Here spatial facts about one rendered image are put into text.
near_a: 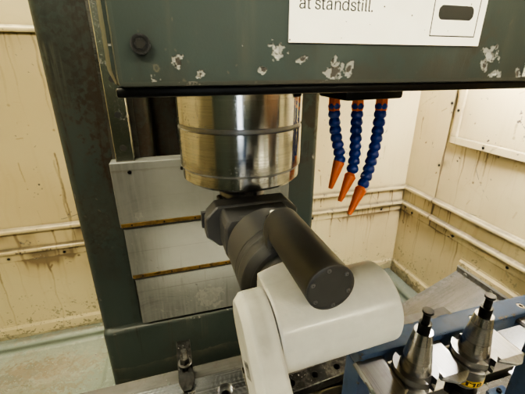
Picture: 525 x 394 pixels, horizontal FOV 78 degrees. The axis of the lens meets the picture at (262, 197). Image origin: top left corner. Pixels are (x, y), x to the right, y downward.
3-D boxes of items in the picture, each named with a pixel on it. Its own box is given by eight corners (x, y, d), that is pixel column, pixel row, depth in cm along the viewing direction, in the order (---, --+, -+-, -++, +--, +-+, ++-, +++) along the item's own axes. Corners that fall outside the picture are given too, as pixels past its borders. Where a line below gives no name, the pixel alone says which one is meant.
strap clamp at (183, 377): (198, 418, 73) (193, 370, 68) (183, 423, 73) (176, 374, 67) (193, 370, 85) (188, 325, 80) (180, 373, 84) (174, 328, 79)
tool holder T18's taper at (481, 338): (469, 334, 54) (480, 301, 52) (497, 354, 50) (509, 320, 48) (451, 342, 52) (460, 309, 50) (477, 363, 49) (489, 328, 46)
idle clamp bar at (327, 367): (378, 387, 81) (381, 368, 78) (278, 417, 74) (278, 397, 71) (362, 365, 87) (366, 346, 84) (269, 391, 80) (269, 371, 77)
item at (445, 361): (476, 379, 48) (477, 375, 48) (447, 388, 47) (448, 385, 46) (439, 343, 54) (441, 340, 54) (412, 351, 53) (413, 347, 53)
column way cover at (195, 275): (285, 298, 111) (290, 151, 92) (138, 327, 99) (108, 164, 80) (280, 289, 116) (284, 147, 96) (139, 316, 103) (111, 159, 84)
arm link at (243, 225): (294, 174, 43) (337, 209, 33) (291, 238, 47) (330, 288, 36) (198, 184, 40) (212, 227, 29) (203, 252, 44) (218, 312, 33)
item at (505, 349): (531, 362, 51) (533, 358, 51) (505, 370, 50) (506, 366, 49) (491, 329, 57) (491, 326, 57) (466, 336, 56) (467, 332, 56)
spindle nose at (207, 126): (264, 153, 55) (264, 78, 51) (323, 180, 42) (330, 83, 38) (169, 166, 48) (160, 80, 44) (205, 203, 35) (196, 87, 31)
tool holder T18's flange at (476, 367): (466, 340, 56) (469, 329, 55) (501, 368, 51) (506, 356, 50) (439, 352, 54) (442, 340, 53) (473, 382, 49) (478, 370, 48)
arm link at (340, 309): (332, 284, 36) (399, 367, 26) (237, 307, 34) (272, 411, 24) (334, 188, 32) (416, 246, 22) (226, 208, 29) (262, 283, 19)
